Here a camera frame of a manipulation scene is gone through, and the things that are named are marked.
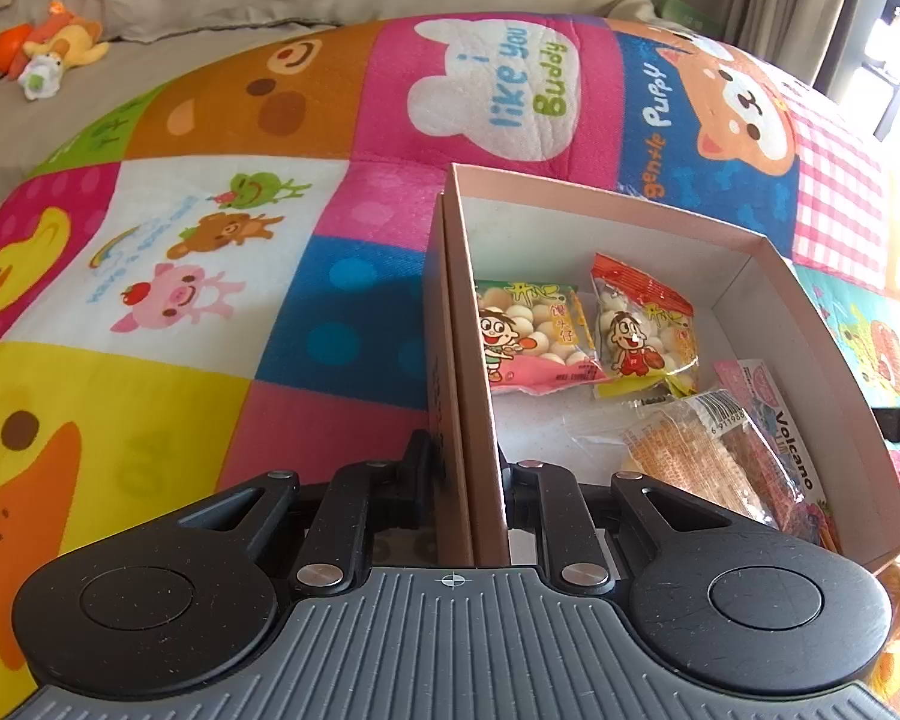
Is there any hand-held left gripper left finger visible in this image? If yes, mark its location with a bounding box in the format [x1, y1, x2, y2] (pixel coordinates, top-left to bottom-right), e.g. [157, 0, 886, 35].
[169, 429, 451, 597]

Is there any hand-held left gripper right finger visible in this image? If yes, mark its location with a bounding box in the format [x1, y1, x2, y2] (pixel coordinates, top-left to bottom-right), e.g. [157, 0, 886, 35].
[497, 457, 782, 593]

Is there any pink snack packet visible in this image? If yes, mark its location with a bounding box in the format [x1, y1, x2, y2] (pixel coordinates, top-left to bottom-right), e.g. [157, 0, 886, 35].
[714, 358, 842, 550]

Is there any green milk ball snack packet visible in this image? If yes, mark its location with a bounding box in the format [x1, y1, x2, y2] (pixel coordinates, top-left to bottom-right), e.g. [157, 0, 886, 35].
[474, 279, 598, 397]

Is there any waffle cake clear packet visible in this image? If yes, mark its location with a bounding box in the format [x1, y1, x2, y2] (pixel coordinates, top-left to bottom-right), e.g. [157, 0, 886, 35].
[562, 388, 805, 527]

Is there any pink cardboard box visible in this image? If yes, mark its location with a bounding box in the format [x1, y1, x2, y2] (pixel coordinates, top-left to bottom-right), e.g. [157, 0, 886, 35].
[422, 163, 900, 577]

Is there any red milk ball snack packet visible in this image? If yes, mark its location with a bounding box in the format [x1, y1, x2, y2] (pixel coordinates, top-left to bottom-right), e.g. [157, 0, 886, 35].
[589, 253, 700, 401]

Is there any colourful cartoon play mat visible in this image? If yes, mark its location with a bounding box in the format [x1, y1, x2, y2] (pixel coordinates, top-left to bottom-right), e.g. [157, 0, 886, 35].
[0, 11, 900, 720]

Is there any beige curtain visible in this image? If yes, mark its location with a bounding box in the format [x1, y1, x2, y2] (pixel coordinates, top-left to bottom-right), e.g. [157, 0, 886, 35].
[720, 0, 895, 92]

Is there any orange plush toy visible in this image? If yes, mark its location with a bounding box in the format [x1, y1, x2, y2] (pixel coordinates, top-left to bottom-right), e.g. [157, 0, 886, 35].
[0, 1, 112, 102]

